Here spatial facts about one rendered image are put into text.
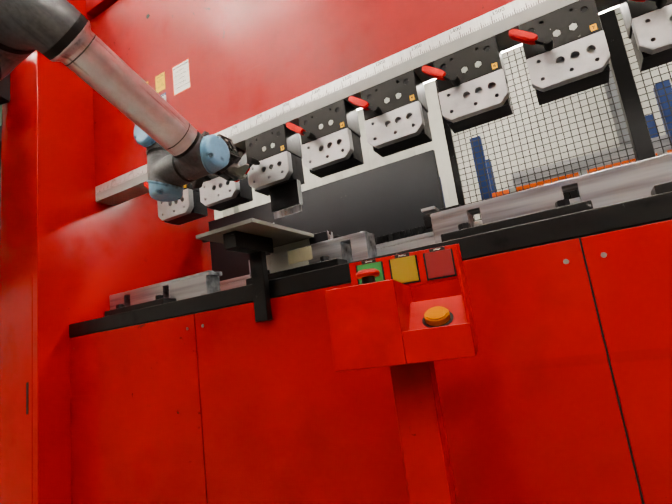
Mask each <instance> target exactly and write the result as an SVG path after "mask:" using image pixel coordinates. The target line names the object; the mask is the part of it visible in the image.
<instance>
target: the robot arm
mask: <svg viewBox="0 0 672 504"><path fill-rule="evenodd" d="M35 50H37V51H39V52H40V53H42V54H43V55H44V56H45V57H47V58H48V59H49V60H50V61H52V62H62V63H63V64H64V65H65V66H67V67H68V68H69V69H70V70H71V71H73V72H74V73H75V74H76V75H77V76H78V77H80V78H81V79H82V80H83V81H84V82H86V83H87V84H88V85H89V86H90V87H92V88H93V89H94V90H95V91H96V92H98V93H99V94H100V95H101V96H102V97H104V98H105V99H106V100H107V101H108V102H109V103H111V104H112V105H113V106H114V107H115V108H117V109H118V110H119V111H120V112H121V113H123V114H124V115H125V116H126V117H127V118H129V119H130V120H131V121H132V122H133V123H134V124H135V127H134V138H135V140H136V142H137V143H138V144H140V145H142V146H143V147H146V155H147V173H148V180H147V182H148V187H149V195H150V196H151V198H153V199H155V200H158V201H163V202H170V201H176V200H179V199H181V197H182V196H183V190H184V188H183V186H184V185H186V184H189V183H191V184H192V186H193V188H194V189H196V188H201V187H202V184H203V181H204V177H205V176H207V175H209V174H215V175H218V176H219V177H222V178H223V179H225V180H228V181H236V180H242V179H245V178H246V177H247V176H248V175H246V174H245V173H246V171H247V170H248V168H249V164H244V165H242V166H240V165H239V164H238V163H239V161H240V160H241V159H242V158H241V157H242V156H243V153H242V152H237V150H236V147H235V145H234V143H233V142H232V139H229V138H227V137H225V136H223V135H221V134H218V135H217V136H216V135H210V134H209V132H206V131H204V132H203V133H202V134H201V133H200V132H198V131H197V130H196V129H195V128H194V127H193V126H192V125H191V124H190V123H189V122H188V121H187V120H186V119H185V118H184V117H182V116H181V115H180V114H179V113H178V112H177V111H176V110H175V109H174V108H173V107H172V106H171V105H170V104H169V103H168V102H167V101H165V100H164V99H163V98H162V97H161V96H160V95H159V94H158V93H157V92H156V91H155V90H154V89H153V88H152V87H151V86H149V85H148V84H147V83H146V82H145V81H144V80H143V79H142V78H141V77H140V76H139V75H138V74H137V73H136V72H135V71H134V70H132V69H131V68H130V67H129V66H128V65H127V64H126V63H125V62H124V61H123V60H122V59H121V58H120V57H119V56H118V55H117V54H115V53H114V52H113V51H112V50H111V49H110V48H109V47H108V46H107V45H106V44H105V43H104V42H103V41H102V40H101V39H99V38H98V37H97V36H96V35H95V34H94V33H93V32H92V31H91V28H90V21H89V20H88V19H87V18H86V17H85V16H84V15H83V14H82V13H81V12H79V11H78V10H77V9H76V8H75V7H74V6H73V5H72V4H70V3H69V2H68V1H67V0H0V81H1V80H2V79H3V78H5V77H6V76H8V75H9V74H10V73H11V72H12V71H13V70H14V68H15V67H17V66H18V65H19V64H20V63H21V62H22V61H24V60H25V59H26V58H27V57H28V56H29V55H31V54H32V53H33V52H34V51H35Z"/></svg>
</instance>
